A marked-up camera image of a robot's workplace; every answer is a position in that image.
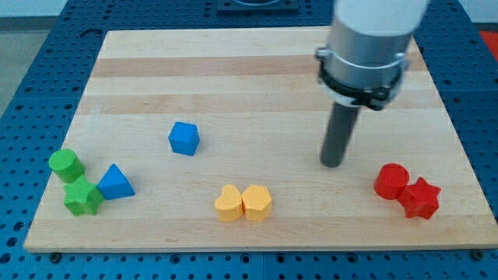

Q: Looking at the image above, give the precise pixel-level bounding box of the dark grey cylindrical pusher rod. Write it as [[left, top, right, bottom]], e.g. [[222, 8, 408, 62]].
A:
[[320, 103, 360, 168]]

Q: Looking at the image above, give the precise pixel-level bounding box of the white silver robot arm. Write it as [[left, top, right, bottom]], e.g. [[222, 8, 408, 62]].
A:
[[315, 0, 430, 167]]

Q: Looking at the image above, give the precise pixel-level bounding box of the blue triangle block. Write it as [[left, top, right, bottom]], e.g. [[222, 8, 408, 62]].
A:
[[97, 163, 135, 200]]

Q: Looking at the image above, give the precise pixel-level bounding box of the red cylinder block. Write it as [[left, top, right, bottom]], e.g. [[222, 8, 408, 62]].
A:
[[373, 163, 409, 200]]

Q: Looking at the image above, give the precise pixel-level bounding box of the red star block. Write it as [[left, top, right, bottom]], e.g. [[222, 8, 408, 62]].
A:
[[398, 177, 442, 219]]

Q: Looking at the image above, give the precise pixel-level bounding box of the yellow hexagon block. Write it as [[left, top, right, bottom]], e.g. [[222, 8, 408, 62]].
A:
[[241, 184, 272, 222]]

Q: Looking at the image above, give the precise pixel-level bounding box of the yellow heart block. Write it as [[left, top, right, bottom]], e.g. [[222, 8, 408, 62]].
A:
[[215, 184, 244, 222]]

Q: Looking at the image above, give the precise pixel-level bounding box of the wooden board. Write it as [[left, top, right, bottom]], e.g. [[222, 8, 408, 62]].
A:
[[24, 26, 497, 253]]

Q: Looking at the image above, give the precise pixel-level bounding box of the blue cube block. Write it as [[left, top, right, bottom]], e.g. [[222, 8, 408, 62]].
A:
[[168, 122, 200, 156]]

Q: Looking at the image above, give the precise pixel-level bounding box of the green star block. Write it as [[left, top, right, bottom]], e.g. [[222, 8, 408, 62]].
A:
[[63, 175, 105, 216]]

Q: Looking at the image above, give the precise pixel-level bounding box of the green cylinder block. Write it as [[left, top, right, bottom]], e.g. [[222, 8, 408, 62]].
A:
[[48, 149, 86, 183]]

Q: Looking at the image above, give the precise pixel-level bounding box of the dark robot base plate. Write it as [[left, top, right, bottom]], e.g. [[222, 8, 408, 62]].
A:
[[215, 0, 300, 15]]

